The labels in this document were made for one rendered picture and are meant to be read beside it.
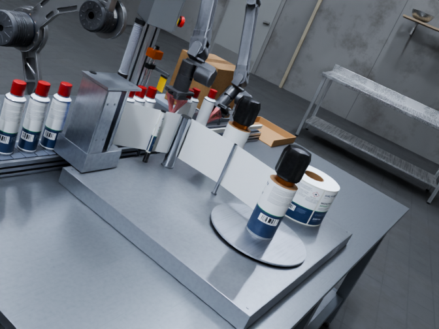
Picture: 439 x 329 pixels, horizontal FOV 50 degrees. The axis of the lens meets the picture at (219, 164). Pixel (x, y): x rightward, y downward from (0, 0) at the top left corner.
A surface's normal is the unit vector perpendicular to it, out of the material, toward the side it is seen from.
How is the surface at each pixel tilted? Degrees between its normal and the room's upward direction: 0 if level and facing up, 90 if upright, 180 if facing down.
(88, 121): 90
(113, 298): 0
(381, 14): 90
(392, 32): 90
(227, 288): 0
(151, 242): 90
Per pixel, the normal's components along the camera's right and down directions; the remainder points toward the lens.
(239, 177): -0.61, 0.06
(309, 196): -0.19, 0.29
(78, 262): 0.37, -0.86
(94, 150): 0.76, 0.50
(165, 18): 0.33, 0.47
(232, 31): -0.38, 0.20
